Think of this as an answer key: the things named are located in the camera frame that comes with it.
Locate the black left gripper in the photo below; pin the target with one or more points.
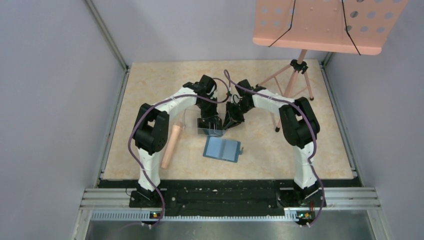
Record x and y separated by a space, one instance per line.
212 113

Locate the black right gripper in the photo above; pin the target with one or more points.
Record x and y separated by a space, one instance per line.
236 119

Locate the clear acrylic card box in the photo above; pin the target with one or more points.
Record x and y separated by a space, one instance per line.
196 125

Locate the blue leather card holder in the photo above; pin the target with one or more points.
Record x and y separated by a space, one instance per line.
222 149

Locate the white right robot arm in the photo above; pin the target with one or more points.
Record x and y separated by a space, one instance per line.
299 126

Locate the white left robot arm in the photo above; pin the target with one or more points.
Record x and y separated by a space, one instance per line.
151 131

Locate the black credit cards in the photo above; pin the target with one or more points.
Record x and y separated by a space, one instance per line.
210 131

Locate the pink music stand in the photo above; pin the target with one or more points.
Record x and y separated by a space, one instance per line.
335 26

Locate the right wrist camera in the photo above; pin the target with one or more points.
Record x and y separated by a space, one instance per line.
234 97

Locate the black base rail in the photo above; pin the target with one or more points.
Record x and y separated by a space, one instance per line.
228 198

